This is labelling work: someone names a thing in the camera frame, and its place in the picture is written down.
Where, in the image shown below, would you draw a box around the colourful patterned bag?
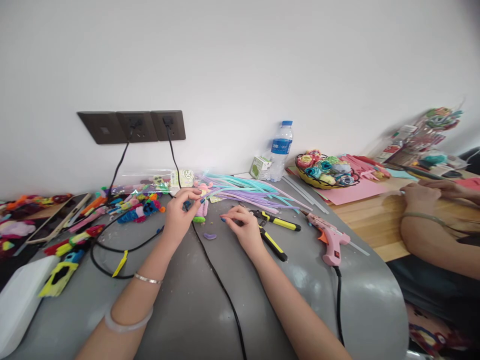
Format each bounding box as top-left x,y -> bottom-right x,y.
406,302 -> 472,358

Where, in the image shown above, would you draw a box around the clear bag of pipe cleaners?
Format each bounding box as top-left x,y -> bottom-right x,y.
109,167 -> 205,197

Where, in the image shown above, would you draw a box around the basket of paper flowers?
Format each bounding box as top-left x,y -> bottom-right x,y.
293,148 -> 361,190

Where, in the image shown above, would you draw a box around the pink glue gun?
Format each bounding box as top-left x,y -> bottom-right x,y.
305,211 -> 352,267

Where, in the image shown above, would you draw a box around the person's right hand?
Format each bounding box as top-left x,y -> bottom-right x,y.
218,205 -> 266,253

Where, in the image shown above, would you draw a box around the plastic bottle with red label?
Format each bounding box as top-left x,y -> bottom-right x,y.
376,124 -> 418,164

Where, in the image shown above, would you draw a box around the person's left hand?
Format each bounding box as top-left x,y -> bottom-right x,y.
164,187 -> 208,251

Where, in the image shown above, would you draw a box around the black glue gun cable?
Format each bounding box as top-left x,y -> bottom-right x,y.
330,263 -> 347,347

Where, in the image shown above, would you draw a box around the wooden table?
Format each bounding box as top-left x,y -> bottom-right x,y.
329,164 -> 480,263

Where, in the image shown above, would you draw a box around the stack of pink paper sheets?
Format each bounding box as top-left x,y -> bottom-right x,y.
284,152 -> 400,206

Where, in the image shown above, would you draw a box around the black cable with yellow tag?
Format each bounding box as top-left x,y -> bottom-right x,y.
89,116 -> 170,281

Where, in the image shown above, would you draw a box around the yellow black fuzzy figure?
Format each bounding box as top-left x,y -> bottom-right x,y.
37,260 -> 80,300

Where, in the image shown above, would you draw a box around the tablet with pale case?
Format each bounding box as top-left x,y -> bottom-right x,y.
23,192 -> 93,245

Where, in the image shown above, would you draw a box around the black yellow pliers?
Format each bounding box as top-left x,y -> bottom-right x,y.
239,204 -> 302,263

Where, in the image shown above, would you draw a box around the clear glue stick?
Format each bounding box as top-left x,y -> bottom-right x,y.
289,175 -> 331,216
281,175 -> 314,212
346,241 -> 371,257

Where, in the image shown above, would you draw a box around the dark wall socket panel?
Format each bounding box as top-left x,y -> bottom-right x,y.
76,109 -> 187,146

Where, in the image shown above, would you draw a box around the pink green pipe cleaner doll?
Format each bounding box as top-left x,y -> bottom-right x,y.
191,181 -> 215,224

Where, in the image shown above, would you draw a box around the red green fuzzy figure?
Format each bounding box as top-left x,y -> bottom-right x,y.
44,223 -> 107,259

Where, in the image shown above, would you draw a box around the pile of colourful pipe cleaner figures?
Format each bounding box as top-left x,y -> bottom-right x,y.
0,181 -> 170,264

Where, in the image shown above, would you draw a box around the green white small carton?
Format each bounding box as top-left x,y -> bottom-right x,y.
248,155 -> 273,181

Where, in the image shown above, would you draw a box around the bundle of purple teal pipe cleaners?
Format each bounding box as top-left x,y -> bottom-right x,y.
201,171 -> 313,215

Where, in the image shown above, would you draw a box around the bouquet of paper flowers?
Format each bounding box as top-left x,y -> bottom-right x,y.
411,105 -> 465,160

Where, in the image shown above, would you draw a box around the clear water bottle blue cap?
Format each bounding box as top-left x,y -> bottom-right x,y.
269,119 -> 295,183

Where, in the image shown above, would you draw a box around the long black power cable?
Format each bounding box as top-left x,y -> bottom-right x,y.
162,116 -> 248,360

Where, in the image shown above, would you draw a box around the white box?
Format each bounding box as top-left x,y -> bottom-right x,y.
0,254 -> 61,360

